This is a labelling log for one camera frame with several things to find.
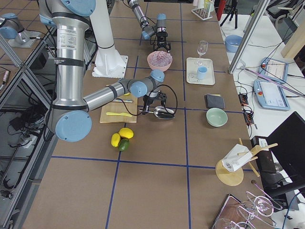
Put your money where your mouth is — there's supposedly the blue bowl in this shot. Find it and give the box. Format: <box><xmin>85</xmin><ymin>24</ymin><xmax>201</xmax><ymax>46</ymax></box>
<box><xmin>225</xmin><ymin>35</ymin><xmax>243</xmax><ymax>53</ymax></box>

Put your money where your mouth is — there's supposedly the wooden cutting board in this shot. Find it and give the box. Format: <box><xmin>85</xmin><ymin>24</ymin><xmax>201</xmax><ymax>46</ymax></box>
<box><xmin>100</xmin><ymin>94</ymin><xmax>138</xmax><ymax>124</ymax></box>

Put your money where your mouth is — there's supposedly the grey folded cloth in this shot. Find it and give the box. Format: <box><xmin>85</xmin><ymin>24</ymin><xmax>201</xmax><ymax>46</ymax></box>
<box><xmin>204</xmin><ymin>94</ymin><xmax>225</xmax><ymax>109</ymax></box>

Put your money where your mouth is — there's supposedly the clear wine glass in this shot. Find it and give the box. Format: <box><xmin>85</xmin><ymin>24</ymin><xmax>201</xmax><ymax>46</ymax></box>
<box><xmin>196</xmin><ymin>40</ymin><xmax>208</xmax><ymax>66</ymax></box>

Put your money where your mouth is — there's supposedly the white wire cup rack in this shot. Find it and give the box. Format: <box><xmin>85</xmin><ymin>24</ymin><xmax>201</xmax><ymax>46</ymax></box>
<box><xmin>191</xmin><ymin>0</ymin><xmax>214</xmax><ymax>21</ymax></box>

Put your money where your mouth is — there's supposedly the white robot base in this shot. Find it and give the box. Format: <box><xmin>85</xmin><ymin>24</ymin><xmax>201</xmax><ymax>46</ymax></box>
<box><xmin>90</xmin><ymin>0</ymin><xmax>128</xmax><ymax>78</ymax></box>

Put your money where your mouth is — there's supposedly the yellow lemon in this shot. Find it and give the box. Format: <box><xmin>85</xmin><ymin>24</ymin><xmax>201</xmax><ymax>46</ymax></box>
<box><xmin>119</xmin><ymin>127</ymin><xmax>134</xmax><ymax>139</ymax></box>
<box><xmin>111</xmin><ymin>133</ymin><xmax>121</xmax><ymax>147</ymax></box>

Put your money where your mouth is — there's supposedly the aluminium frame post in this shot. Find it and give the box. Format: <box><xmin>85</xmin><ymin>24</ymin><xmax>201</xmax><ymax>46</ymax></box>
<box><xmin>228</xmin><ymin>0</ymin><xmax>270</xmax><ymax>74</ymax></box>

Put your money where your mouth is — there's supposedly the yellow plastic knife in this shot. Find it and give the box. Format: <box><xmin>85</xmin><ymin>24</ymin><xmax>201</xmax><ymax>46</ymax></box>
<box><xmin>106</xmin><ymin>112</ymin><xmax>132</xmax><ymax>117</ymax></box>

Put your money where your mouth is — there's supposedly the cream bear tray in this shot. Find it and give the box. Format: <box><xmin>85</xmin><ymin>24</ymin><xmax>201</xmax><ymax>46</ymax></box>
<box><xmin>186</xmin><ymin>57</ymin><xmax>215</xmax><ymax>85</ymax></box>

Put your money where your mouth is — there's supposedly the metal rod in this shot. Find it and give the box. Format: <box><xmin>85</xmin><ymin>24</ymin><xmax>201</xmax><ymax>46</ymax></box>
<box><xmin>112</xmin><ymin>99</ymin><xmax>133</xmax><ymax>103</ymax></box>

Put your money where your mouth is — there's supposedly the black monitor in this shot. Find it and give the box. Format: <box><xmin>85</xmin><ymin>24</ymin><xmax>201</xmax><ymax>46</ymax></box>
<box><xmin>258</xmin><ymin>112</ymin><xmax>305</xmax><ymax>197</ymax></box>

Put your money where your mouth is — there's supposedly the green lime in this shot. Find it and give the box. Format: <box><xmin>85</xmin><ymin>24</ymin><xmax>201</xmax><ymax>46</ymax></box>
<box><xmin>118</xmin><ymin>138</ymin><xmax>130</xmax><ymax>152</ymax></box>

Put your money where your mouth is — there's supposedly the teach pendant tablet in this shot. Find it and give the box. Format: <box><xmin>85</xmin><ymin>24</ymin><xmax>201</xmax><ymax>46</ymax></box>
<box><xmin>253</xmin><ymin>80</ymin><xmax>290</xmax><ymax>111</ymax></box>
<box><xmin>258</xmin><ymin>58</ymin><xmax>288</xmax><ymax>84</ymax></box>

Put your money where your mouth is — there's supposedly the wooden cup stand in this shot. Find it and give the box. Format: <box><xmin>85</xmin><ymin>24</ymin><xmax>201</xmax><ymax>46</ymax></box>
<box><xmin>215</xmin><ymin>138</ymin><xmax>278</xmax><ymax>186</ymax></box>

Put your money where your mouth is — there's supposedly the light blue cup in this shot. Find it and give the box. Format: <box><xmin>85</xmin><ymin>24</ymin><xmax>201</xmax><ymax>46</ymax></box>
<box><xmin>197</xmin><ymin>66</ymin><xmax>207</xmax><ymax>80</ymax></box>

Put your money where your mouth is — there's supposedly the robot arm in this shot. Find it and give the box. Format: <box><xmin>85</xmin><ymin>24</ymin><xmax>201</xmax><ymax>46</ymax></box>
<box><xmin>39</xmin><ymin>0</ymin><xmax>164</xmax><ymax>142</ymax></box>
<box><xmin>127</xmin><ymin>0</ymin><xmax>171</xmax><ymax>52</ymax></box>

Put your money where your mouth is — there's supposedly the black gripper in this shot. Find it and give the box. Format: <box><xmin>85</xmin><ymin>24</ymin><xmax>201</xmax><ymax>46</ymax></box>
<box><xmin>142</xmin><ymin>91</ymin><xmax>167</xmax><ymax>115</ymax></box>
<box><xmin>153</xmin><ymin>31</ymin><xmax>171</xmax><ymax>52</ymax></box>

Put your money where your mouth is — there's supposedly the metal ice scoop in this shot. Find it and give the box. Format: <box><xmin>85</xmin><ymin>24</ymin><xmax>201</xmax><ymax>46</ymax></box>
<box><xmin>140</xmin><ymin>106</ymin><xmax>175</xmax><ymax>119</ymax></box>

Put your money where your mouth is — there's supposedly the pink bowl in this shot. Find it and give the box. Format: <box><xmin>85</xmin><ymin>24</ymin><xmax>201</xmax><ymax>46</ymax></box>
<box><xmin>147</xmin><ymin>51</ymin><xmax>173</xmax><ymax>72</ymax></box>

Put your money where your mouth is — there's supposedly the clear ice cubes pile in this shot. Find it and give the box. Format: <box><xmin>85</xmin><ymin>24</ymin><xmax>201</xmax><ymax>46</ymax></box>
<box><xmin>149</xmin><ymin>51</ymin><xmax>173</xmax><ymax>67</ymax></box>

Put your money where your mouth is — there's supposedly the green bowl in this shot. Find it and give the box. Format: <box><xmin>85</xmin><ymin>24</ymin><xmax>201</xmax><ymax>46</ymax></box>
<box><xmin>206</xmin><ymin>108</ymin><xmax>228</xmax><ymax>127</ymax></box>

